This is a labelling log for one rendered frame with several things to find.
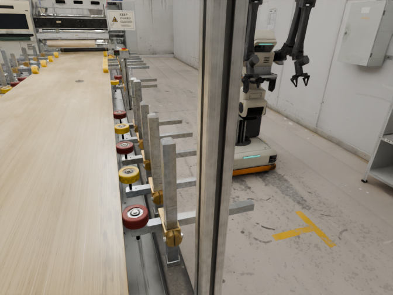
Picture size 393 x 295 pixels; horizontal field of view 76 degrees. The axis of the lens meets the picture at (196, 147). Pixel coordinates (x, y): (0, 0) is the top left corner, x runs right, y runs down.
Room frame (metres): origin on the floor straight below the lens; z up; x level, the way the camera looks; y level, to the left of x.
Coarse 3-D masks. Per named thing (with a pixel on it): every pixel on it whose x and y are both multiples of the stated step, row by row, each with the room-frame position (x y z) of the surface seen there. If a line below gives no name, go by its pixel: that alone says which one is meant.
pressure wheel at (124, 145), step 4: (120, 144) 1.09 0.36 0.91; (124, 144) 1.07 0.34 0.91; (128, 144) 1.09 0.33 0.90; (132, 144) 1.09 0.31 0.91; (116, 148) 1.06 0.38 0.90; (120, 148) 1.04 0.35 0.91; (124, 148) 1.04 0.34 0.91; (128, 148) 1.05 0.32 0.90; (132, 148) 1.07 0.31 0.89; (120, 152) 1.04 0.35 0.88; (124, 152) 1.04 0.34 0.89; (128, 152) 1.05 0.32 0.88
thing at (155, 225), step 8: (248, 200) 0.74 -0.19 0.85; (232, 208) 0.70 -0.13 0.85; (240, 208) 0.71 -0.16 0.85; (248, 208) 0.72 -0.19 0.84; (184, 216) 0.65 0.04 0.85; (192, 216) 0.65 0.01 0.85; (152, 224) 0.61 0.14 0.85; (160, 224) 0.62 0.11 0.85; (184, 224) 0.64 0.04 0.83; (136, 232) 0.59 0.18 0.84; (144, 232) 0.60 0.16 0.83
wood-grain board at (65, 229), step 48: (48, 96) 1.92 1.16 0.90; (96, 96) 1.95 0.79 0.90; (0, 144) 1.07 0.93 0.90; (48, 144) 1.08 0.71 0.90; (96, 144) 1.09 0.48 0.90; (0, 192) 0.70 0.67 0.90; (48, 192) 0.71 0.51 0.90; (96, 192) 0.71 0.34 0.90; (0, 240) 0.49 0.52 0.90; (48, 240) 0.50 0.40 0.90; (96, 240) 0.50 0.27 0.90; (0, 288) 0.36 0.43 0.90; (48, 288) 0.36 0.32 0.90; (96, 288) 0.36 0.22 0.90
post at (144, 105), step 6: (144, 102) 1.07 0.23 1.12; (144, 108) 1.06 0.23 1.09; (144, 114) 1.06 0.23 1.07; (144, 120) 1.06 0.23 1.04; (144, 126) 1.06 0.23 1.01; (144, 132) 1.06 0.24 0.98; (144, 138) 1.06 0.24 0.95; (144, 144) 1.05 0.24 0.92; (144, 150) 1.05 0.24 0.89; (144, 156) 1.06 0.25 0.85; (150, 174) 1.06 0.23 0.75
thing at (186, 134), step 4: (176, 132) 1.43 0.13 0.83; (180, 132) 1.43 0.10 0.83; (184, 132) 1.43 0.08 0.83; (188, 132) 1.43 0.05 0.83; (192, 132) 1.43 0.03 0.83; (136, 136) 1.36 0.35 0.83; (160, 136) 1.37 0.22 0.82; (164, 136) 1.38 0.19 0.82; (168, 136) 1.39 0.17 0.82; (172, 136) 1.39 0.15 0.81; (176, 136) 1.40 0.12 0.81; (180, 136) 1.41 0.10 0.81; (184, 136) 1.42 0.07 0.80; (188, 136) 1.43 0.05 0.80; (192, 136) 1.44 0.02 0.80; (120, 140) 1.30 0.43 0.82; (124, 140) 1.30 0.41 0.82; (128, 140) 1.31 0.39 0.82; (132, 140) 1.32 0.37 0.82; (136, 140) 1.33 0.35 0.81
